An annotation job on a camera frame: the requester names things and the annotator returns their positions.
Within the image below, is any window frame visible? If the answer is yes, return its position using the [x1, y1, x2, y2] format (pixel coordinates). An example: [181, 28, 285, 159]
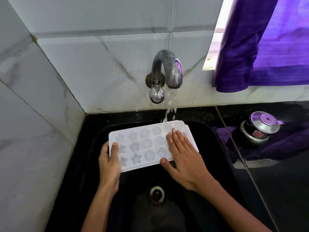
[202, 0, 234, 71]

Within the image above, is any black pot with metal lid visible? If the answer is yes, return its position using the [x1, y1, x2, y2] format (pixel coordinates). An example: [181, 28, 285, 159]
[239, 111, 284, 146]

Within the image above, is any metal sink drain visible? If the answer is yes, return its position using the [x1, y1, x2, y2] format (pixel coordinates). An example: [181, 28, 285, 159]
[148, 184, 167, 206]

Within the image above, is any metal wall tap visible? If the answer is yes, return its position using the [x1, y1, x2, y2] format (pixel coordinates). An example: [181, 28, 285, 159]
[145, 49, 183, 104]

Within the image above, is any black kitchen sink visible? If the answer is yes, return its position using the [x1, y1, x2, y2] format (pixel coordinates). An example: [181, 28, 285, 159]
[72, 121, 251, 232]

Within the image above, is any white plastic ice cube tray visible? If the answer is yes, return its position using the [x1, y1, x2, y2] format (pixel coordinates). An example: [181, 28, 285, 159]
[108, 120, 199, 173]

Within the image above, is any person's left hand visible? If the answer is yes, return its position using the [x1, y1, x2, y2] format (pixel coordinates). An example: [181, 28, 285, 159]
[98, 141, 122, 192]

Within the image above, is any purple curtain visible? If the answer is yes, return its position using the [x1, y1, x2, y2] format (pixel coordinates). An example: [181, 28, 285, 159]
[212, 0, 309, 93]

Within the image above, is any person's right hand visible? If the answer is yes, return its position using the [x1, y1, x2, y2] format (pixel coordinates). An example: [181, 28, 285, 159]
[160, 128, 213, 193]

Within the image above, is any person's left forearm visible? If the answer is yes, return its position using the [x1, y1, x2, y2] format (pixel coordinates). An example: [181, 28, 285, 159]
[81, 185, 119, 232]

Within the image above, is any person's right forearm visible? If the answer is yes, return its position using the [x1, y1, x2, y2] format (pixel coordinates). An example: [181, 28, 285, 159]
[196, 177, 273, 232]

